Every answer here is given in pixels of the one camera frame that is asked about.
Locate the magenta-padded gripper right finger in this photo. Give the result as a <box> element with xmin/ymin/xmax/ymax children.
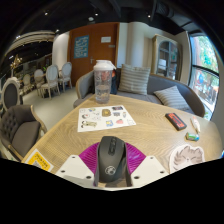
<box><xmin>123</xmin><ymin>142</ymin><xmax>169</xmax><ymax>188</ymax></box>

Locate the white sticker sheet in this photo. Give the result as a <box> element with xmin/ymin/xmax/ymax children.
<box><xmin>77</xmin><ymin>105</ymin><xmax>137</xmax><ymax>133</ymax></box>

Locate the striped cushion lying flat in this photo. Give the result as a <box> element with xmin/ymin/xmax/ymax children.
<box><xmin>153</xmin><ymin>85</ymin><xmax>191</xmax><ymax>111</ymax></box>

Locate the clear shaker bottle white lid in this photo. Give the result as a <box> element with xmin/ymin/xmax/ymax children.
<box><xmin>92</xmin><ymin>59</ymin><xmax>114</xmax><ymax>104</ymax></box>

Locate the small white tube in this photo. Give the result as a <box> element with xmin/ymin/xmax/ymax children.
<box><xmin>189</xmin><ymin>115</ymin><xmax>202</xmax><ymax>135</ymax></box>

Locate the dark tufted armchair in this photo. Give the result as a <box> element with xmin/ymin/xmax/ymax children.
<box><xmin>0</xmin><ymin>104</ymin><xmax>48</xmax><ymax>161</ymax></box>

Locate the striped square cushion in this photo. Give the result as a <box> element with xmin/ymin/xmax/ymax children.
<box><xmin>118</xmin><ymin>63</ymin><xmax>152</xmax><ymax>96</ymax></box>

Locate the oval-back dark chair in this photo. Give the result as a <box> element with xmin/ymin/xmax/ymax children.
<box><xmin>1</xmin><ymin>77</ymin><xmax>24</xmax><ymax>111</ymax></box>

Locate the blue poster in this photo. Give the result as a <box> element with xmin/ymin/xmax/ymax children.
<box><xmin>73</xmin><ymin>35</ymin><xmax>90</xmax><ymax>60</ymax></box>

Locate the grey curved sofa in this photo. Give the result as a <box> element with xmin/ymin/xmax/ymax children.
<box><xmin>73</xmin><ymin>68</ymin><xmax>206</xmax><ymax>118</ymax></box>

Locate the cartoon-shaped printed mouse pad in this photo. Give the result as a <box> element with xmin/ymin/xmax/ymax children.
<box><xmin>168</xmin><ymin>143</ymin><xmax>206</xmax><ymax>174</ymax></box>

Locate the brown wooden door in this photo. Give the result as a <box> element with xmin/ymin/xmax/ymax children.
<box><xmin>67</xmin><ymin>22</ymin><xmax>120</xmax><ymax>88</ymax></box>

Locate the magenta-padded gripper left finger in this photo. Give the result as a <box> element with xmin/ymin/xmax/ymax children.
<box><xmin>54</xmin><ymin>142</ymin><xmax>101</xmax><ymax>188</ymax></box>

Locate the dark backpack with orange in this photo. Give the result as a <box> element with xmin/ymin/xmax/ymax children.
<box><xmin>109</xmin><ymin>68</ymin><xmax>123</xmax><ymax>95</ymax></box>

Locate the group of white chairs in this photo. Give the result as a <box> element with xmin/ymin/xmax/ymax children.
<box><xmin>21</xmin><ymin>61</ymin><xmax>73</xmax><ymax>99</ymax></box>

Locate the yellow square sticker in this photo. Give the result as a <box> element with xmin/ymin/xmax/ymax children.
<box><xmin>24</xmin><ymin>148</ymin><xmax>54</xmax><ymax>173</ymax></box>

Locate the small green pack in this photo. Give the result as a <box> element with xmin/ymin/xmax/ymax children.
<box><xmin>185</xmin><ymin>131</ymin><xmax>200</xmax><ymax>142</ymax></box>

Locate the arched glass-door cabinet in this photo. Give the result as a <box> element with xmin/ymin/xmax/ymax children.
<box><xmin>152</xmin><ymin>34</ymin><xmax>183</xmax><ymax>81</ymax></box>

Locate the black computer mouse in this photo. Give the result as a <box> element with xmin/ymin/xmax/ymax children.
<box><xmin>93</xmin><ymin>135</ymin><xmax>133</xmax><ymax>188</ymax></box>

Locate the large window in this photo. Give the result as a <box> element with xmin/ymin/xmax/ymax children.
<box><xmin>188</xmin><ymin>33</ymin><xmax>221</xmax><ymax>121</ymax></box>

